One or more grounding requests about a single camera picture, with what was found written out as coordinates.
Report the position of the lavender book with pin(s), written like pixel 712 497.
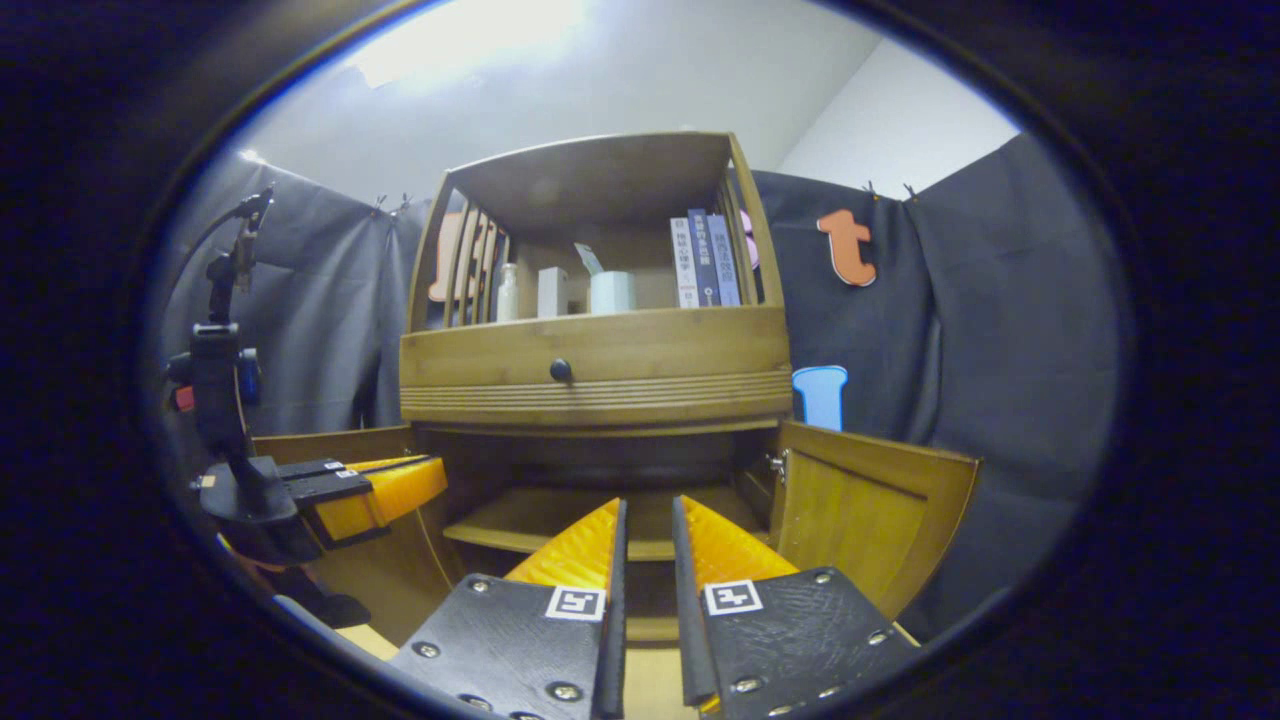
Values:
pixel 724 260

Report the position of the metal door hinge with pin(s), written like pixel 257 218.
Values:
pixel 776 466

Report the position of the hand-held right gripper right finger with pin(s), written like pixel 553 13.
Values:
pixel 780 640

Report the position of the black backdrop cloth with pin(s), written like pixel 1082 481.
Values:
pixel 1000 350

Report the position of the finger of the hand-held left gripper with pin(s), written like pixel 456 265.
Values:
pixel 312 467
pixel 340 490

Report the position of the wooden cabinet drawer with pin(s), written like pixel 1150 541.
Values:
pixel 680 350

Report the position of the folded paper slip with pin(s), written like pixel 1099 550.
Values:
pixel 588 258

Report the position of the wooden double-door shoe cabinet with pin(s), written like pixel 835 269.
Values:
pixel 600 405

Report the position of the small white box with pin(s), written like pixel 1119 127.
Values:
pixel 552 292

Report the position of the white cup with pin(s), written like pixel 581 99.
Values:
pixel 612 292

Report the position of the clear bottle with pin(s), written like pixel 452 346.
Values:
pixel 507 292

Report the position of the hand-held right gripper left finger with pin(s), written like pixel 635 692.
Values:
pixel 540 650

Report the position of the black round drawer knob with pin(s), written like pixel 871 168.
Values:
pixel 561 370

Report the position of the wooden inner shelf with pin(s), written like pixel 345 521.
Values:
pixel 520 520

